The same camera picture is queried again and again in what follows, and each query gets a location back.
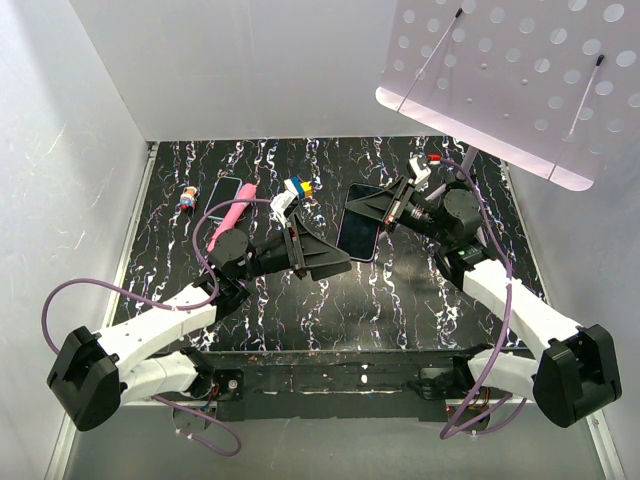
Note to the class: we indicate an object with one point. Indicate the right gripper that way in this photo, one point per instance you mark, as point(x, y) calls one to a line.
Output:
point(388, 205)

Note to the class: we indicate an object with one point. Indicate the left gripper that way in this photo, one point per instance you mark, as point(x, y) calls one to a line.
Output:
point(317, 255)

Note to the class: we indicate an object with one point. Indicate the black phone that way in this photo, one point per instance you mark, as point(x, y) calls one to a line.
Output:
point(358, 235)

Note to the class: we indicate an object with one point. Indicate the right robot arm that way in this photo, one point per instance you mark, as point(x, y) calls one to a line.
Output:
point(570, 371)

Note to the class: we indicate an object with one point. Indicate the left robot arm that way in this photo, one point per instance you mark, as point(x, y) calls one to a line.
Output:
point(94, 373)

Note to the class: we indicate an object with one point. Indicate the phone in blue case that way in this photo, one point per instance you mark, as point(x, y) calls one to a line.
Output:
point(225, 189)

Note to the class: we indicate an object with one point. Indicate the coloured building block stack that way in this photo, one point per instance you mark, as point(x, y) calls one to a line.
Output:
point(299, 189)

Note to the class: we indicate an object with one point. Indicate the pink marker pen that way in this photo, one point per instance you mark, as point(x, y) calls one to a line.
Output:
point(246, 192)

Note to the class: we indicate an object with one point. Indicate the lilac tripod stand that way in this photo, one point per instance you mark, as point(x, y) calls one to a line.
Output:
point(462, 174)

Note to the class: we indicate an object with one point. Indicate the small toy figurine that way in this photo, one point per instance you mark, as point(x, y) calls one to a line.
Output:
point(188, 198)

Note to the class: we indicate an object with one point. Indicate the perforated lilac board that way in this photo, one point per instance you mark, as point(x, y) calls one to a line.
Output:
point(551, 87)

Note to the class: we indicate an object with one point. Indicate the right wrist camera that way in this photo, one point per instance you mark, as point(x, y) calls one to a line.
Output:
point(419, 167)

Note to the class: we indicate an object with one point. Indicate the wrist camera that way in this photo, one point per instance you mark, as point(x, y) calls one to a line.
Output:
point(419, 167)
point(280, 204)

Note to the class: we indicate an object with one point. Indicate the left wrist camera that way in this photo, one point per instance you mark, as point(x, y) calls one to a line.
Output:
point(280, 204)

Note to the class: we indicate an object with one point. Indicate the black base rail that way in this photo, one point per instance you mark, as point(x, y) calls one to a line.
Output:
point(328, 384)

